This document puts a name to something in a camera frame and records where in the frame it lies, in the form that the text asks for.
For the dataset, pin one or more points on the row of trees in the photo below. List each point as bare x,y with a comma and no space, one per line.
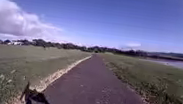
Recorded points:
66,46

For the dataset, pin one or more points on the dark asphalt path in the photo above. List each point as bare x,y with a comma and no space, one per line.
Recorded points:
91,88

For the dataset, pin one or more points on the pale sandy path edge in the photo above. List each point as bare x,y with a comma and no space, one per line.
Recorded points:
56,75

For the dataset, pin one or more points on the grass field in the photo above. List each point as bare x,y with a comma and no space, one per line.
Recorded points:
7,64
163,80

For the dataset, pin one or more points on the water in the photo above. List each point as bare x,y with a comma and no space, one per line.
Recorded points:
182,64

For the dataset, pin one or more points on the white buildings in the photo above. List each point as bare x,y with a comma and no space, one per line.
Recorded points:
0,41

